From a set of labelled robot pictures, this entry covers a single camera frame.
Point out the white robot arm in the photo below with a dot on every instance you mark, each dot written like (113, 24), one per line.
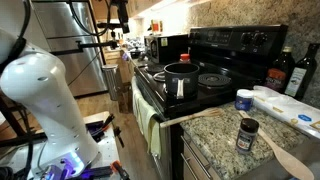
(35, 78)

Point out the white robot base table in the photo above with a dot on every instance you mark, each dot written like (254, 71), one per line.
(98, 169)

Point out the dark grey cooking pot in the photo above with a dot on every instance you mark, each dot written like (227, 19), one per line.
(181, 80)

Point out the white lid blue jar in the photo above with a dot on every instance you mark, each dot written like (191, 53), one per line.
(244, 99)

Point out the black lid spice jar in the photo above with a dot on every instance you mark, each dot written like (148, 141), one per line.
(246, 135)

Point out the yellow dish towel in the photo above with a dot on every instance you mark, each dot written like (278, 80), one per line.
(145, 116)

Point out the red capped spice bottle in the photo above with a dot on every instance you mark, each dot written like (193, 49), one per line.
(185, 58)

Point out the black microwave oven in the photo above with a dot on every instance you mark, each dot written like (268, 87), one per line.
(163, 49)

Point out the silver trash can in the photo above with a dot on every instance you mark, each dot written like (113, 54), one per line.
(112, 75)

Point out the wooden slotted spatula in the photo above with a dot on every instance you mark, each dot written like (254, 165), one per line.
(205, 113)

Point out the black electric stove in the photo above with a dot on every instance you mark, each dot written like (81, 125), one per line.
(230, 58)

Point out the lower cabinet drawers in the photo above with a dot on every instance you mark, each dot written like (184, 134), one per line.
(195, 165)

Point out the wooden upper cabinet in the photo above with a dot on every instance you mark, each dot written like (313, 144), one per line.
(133, 7)

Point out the stainless steel refrigerator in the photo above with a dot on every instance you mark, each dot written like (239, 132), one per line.
(63, 35)

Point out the dark vinegar bottle orange label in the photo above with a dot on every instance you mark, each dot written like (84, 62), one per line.
(279, 73)

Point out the dark olive oil bottle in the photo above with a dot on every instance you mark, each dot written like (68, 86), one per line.
(303, 73)

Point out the clear plastic bag package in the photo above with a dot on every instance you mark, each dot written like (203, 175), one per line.
(286, 109)

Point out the large wooden spoon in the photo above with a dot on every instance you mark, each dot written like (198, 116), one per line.
(290, 163)

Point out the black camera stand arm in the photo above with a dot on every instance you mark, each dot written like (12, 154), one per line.
(81, 46)

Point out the orange handled clamp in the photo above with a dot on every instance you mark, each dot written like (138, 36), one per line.
(117, 167)

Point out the black camera on stand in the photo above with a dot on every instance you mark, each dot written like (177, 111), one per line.
(108, 25)

